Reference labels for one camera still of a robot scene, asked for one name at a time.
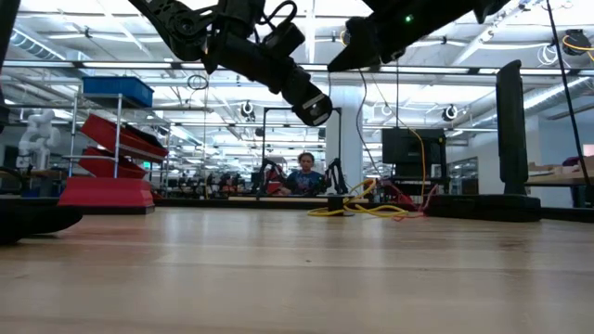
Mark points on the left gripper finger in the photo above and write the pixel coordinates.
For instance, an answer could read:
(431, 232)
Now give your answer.
(313, 110)

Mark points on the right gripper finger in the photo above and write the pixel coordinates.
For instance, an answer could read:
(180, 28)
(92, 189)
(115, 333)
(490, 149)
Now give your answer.
(362, 44)

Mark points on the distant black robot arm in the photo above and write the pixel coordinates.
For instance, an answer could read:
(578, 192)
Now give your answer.
(269, 171)
(338, 174)

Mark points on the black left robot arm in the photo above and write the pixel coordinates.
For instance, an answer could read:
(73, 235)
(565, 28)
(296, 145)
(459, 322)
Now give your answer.
(185, 23)

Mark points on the pale robot arm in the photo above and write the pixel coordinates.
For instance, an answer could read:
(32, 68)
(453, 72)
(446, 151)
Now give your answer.
(39, 134)

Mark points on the white building column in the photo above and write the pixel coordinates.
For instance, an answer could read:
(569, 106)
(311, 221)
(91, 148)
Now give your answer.
(345, 139)

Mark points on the person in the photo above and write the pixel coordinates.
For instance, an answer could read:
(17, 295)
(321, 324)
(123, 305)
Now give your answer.
(304, 178)

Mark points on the black monitor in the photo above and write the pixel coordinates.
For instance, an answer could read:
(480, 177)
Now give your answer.
(408, 146)

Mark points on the blue shelf bin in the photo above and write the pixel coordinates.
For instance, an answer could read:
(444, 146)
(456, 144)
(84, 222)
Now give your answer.
(116, 88)

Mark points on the metal shelf rack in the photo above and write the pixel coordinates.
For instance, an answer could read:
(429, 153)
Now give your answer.
(117, 139)

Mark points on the red shelf bin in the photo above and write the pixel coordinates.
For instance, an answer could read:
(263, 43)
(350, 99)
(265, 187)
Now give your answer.
(99, 167)
(102, 132)

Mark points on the wooden work bench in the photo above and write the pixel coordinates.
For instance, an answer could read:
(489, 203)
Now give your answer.
(557, 178)

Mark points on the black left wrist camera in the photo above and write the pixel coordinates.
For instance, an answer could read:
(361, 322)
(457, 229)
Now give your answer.
(283, 39)

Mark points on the distant black gantry frame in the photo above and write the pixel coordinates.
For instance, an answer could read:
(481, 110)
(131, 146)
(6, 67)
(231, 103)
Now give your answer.
(278, 109)

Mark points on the black stand with post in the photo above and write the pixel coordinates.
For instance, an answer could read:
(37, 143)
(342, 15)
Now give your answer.
(512, 139)

